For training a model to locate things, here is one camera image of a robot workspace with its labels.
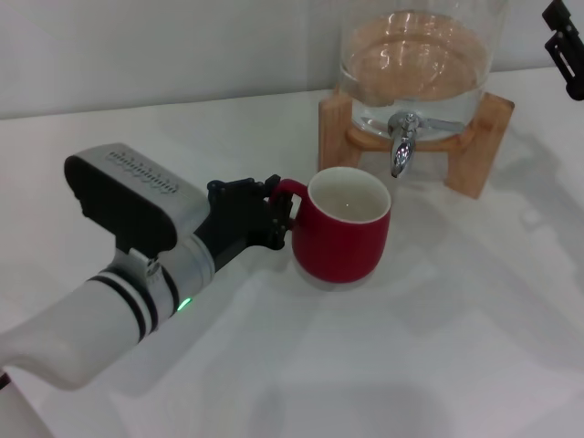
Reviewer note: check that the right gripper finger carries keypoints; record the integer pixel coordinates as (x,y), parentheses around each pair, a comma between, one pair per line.
(556,13)
(568,64)

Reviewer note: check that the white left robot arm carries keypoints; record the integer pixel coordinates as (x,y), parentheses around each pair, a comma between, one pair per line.
(91,328)

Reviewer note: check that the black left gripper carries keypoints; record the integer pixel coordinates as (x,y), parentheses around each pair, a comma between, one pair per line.
(232,219)

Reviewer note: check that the red ceramic cup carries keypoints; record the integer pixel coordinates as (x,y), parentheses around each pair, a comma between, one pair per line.
(337,246)

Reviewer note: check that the glass water dispenser jar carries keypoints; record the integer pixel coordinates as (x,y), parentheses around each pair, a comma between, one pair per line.
(410,64)

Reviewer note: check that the wooden dispenser stand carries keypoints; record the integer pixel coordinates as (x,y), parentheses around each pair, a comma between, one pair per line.
(333,146)

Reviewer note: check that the left wrist camera housing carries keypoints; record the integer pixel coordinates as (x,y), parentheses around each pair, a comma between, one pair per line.
(132,196)

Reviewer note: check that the chrome faucet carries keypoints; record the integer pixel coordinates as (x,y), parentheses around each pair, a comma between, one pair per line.
(402,153)

